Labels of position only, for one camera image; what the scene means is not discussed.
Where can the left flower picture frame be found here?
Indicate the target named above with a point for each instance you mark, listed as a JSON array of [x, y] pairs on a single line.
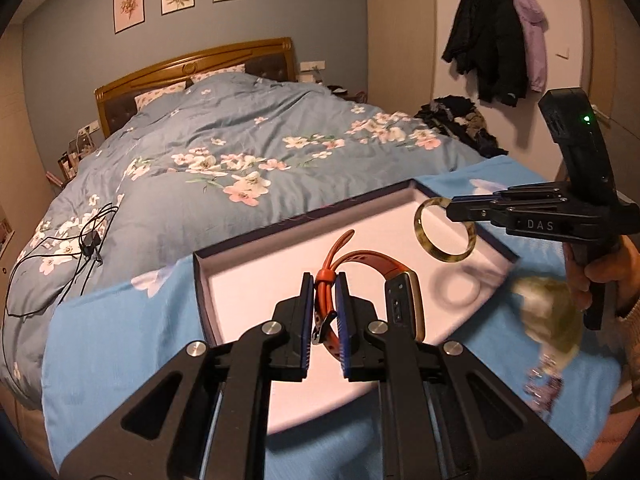
[[127, 14]]

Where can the black hanging coat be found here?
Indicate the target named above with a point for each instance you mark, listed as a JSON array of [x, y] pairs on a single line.
[[486, 37]]

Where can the white wall socket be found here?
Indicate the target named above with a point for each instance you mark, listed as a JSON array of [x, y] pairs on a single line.
[[310, 66]]

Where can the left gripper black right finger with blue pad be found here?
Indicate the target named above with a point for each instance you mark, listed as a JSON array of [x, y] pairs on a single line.
[[444, 415]]

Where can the dark blue tray box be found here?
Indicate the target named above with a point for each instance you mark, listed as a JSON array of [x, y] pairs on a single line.
[[243, 279]]

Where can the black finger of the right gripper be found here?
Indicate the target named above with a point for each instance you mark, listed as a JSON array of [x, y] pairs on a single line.
[[502, 212], [528, 193]]

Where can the blue floral duvet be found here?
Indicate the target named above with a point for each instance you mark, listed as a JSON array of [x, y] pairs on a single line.
[[228, 155]]

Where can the floral pillow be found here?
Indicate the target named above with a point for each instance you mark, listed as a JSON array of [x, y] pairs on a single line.
[[146, 98]]

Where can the olive green bangle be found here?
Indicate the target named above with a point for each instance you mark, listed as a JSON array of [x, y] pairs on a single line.
[[429, 246]]

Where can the dark clothes pile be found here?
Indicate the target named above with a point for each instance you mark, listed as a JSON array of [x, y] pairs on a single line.
[[459, 118]]

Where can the light blue floral cloth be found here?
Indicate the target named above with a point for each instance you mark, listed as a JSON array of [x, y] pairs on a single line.
[[104, 346]]

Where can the white light switch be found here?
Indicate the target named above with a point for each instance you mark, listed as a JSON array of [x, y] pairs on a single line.
[[564, 54]]

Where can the orange strap smartwatch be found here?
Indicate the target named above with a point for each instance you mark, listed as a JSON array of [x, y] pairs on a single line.
[[372, 269]]

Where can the photo frames on nightstand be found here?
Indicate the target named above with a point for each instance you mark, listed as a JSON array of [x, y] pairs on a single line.
[[81, 146]]

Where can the person's right hand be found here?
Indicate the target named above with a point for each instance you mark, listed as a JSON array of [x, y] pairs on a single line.
[[620, 267]]

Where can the wooden bed headboard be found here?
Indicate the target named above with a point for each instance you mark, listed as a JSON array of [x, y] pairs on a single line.
[[271, 58]]

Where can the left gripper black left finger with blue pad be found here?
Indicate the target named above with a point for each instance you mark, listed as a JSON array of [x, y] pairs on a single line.
[[204, 414]]

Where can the lilac hanging jacket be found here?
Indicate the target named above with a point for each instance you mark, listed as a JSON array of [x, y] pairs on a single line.
[[534, 24]]

